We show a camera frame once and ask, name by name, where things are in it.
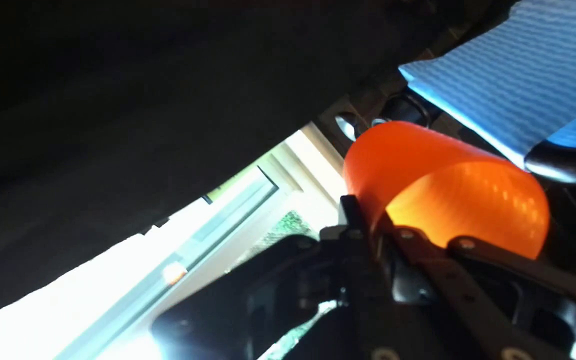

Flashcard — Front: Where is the orange plastic cup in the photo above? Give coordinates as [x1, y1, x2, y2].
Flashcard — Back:
[342, 120, 552, 262]

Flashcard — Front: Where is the white framed window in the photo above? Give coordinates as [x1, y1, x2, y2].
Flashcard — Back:
[0, 122, 352, 360]

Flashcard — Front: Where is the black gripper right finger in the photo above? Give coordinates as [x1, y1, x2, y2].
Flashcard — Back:
[376, 212, 576, 360]

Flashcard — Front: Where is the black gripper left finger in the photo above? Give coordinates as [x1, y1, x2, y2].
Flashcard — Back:
[335, 192, 388, 360]

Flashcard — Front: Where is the blue cloth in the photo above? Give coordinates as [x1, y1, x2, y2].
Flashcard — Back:
[396, 0, 576, 171]

